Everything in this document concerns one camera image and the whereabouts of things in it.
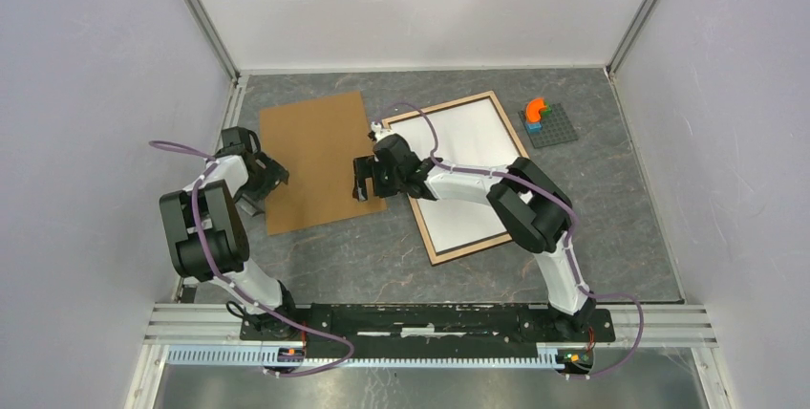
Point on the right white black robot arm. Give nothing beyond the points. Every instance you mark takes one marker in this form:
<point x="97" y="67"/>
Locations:
<point x="535" y="213"/>

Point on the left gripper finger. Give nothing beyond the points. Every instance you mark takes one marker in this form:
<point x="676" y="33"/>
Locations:
<point x="271" y="172"/>
<point x="251" y="208"/>

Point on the aluminium rail frame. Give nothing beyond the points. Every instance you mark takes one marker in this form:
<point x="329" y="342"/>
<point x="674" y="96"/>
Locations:
<point x="665" y="326"/>

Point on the blue building block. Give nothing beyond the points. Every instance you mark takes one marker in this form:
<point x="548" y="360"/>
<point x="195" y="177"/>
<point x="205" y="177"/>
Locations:
<point x="533" y="127"/>

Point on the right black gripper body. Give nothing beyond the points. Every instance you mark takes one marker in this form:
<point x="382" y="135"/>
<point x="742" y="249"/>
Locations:
<point x="386" y="184"/>

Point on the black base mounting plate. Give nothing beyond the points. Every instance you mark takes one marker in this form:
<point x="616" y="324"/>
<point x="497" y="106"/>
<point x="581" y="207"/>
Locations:
<point x="402" y="331"/>

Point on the green building block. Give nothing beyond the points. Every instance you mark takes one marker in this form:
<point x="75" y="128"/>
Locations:
<point x="545" y="111"/>

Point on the grey building block baseplate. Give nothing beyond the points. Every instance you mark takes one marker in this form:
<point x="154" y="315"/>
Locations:
<point x="555" y="128"/>

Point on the wooden picture frame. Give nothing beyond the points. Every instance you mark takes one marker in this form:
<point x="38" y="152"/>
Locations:
<point x="443" y="248"/>

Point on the white slotted cable duct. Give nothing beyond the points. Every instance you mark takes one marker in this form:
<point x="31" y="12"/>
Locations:
<point x="293" y="358"/>

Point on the brown cardboard backing board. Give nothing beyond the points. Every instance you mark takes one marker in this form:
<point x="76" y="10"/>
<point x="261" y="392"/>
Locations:
<point x="316" y="141"/>

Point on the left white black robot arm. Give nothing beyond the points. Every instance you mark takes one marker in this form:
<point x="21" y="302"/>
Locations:
<point x="206" y="237"/>

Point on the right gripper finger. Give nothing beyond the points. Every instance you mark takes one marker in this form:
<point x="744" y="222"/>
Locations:
<point x="363" y="167"/>
<point x="361" y="189"/>

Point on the orange arch block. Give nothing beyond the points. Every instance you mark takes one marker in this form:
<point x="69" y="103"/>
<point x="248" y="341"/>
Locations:
<point x="533" y="108"/>

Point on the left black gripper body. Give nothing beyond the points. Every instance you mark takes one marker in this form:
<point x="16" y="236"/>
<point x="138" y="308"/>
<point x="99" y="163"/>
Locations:
<point x="252" y="188"/>

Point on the landscape photo print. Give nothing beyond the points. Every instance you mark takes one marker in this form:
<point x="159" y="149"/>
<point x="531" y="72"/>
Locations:
<point x="465" y="134"/>

